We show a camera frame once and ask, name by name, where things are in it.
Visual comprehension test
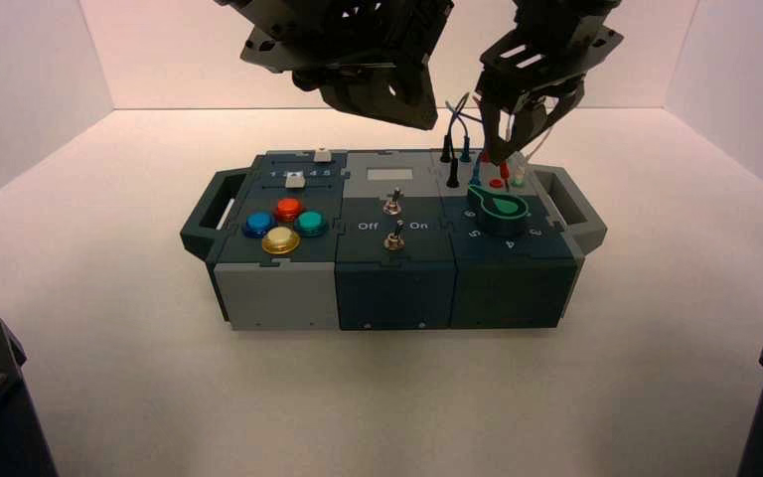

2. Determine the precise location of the blue round push button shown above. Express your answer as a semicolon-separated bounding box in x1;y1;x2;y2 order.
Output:
241;212;277;239

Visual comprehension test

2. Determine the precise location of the teal grey control box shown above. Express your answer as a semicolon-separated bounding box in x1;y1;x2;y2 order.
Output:
179;147;608;333

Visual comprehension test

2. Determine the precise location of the blue jumper wire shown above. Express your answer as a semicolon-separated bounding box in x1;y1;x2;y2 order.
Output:
445;98;485;190

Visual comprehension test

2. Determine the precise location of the white jumper wire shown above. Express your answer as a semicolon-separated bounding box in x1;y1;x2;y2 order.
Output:
512;121;557;189

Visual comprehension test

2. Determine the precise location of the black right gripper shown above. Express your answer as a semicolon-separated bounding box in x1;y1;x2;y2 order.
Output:
475;0;624;167

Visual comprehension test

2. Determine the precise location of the red round push button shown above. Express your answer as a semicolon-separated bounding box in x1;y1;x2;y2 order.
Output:
271;197;305;224

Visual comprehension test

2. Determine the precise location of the black jumper wire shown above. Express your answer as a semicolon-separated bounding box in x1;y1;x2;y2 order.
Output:
439;91;474;191

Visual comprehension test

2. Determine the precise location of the dark rotary knob green outline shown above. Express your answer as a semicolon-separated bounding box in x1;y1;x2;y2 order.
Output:
465;185;533;239

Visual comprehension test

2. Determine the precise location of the white display window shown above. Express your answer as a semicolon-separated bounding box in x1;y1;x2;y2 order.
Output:
366;167;414;184

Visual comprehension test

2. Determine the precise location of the red jumper wire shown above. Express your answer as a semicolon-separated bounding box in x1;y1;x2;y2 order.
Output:
480;149;513;180

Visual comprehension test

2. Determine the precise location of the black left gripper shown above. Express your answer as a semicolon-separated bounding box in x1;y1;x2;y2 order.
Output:
213;0;456;131

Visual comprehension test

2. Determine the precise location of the green round push button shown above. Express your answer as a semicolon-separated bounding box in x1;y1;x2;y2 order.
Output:
293;210;330;239

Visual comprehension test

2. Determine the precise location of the yellow round push button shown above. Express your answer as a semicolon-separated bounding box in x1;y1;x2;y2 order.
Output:
260;227;302;256

